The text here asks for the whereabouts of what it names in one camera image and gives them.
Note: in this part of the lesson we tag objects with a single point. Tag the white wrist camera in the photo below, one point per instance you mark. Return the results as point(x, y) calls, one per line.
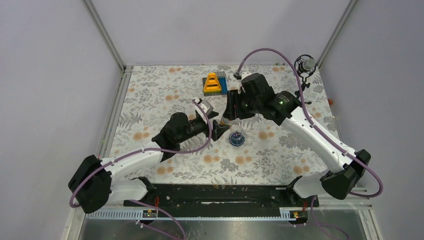
point(241, 75)
point(202, 109)

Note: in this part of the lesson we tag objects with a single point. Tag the floral patterned table mat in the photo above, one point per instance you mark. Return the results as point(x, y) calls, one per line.
point(270, 155)

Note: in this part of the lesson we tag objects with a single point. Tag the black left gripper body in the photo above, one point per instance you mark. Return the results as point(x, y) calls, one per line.
point(197, 127)

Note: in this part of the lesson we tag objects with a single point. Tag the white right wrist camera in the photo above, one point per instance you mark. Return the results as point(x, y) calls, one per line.
point(241, 75)

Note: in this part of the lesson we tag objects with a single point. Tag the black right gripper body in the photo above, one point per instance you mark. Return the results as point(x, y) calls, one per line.
point(248, 107)

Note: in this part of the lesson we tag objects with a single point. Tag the white cap amber pill bottle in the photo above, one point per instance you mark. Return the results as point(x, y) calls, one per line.
point(225, 125)

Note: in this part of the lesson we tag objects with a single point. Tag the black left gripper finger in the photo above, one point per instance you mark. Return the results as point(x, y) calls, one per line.
point(217, 131)
point(212, 114)

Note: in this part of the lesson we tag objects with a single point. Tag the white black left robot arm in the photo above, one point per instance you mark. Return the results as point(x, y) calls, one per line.
point(98, 182)

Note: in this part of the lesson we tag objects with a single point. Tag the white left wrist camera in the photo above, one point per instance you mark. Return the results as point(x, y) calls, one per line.
point(202, 109)

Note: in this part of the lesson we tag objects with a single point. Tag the black microphone on tripod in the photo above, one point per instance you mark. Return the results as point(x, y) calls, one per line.
point(305, 66)

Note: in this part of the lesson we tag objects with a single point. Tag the round clear blue pill case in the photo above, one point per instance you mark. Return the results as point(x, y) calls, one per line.
point(236, 139)

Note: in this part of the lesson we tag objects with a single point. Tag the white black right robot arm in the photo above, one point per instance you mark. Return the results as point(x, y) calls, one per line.
point(345, 165)

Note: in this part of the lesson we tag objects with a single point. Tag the yellow pyramid toy on blocks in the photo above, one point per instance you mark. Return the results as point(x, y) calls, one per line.
point(215, 84)

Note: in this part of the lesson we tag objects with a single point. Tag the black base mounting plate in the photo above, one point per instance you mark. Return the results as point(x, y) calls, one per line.
point(224, 201)

